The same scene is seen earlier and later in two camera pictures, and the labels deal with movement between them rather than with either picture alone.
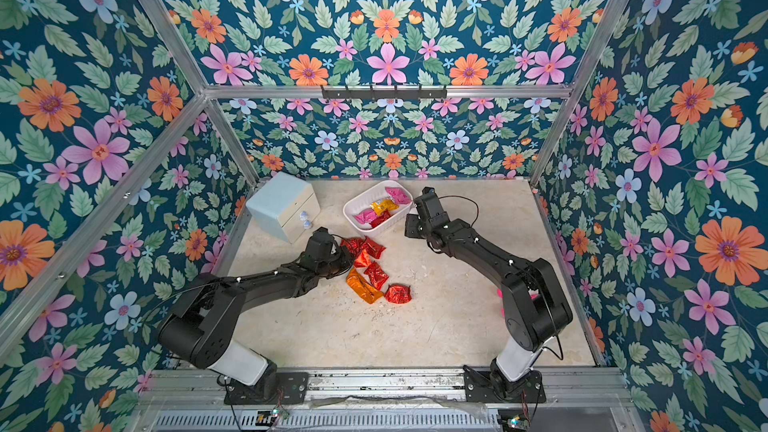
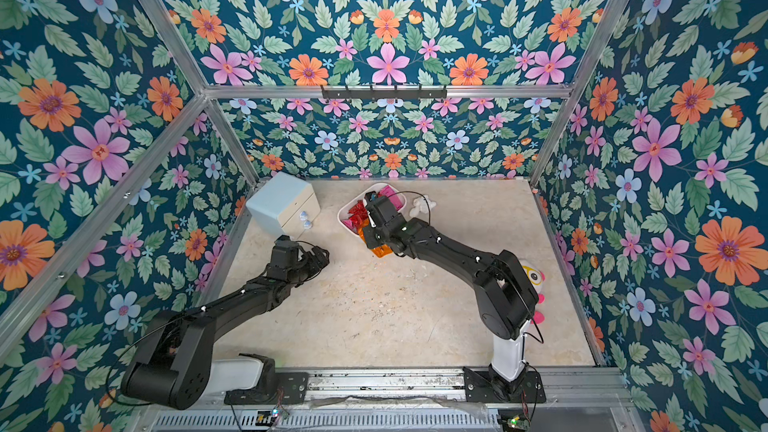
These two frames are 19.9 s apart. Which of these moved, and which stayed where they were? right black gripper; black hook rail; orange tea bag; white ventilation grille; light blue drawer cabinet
Moved: orange tea bag; right black gripper
Stayed: white ventilation grille; light blue drawer cabinet; black hook rail
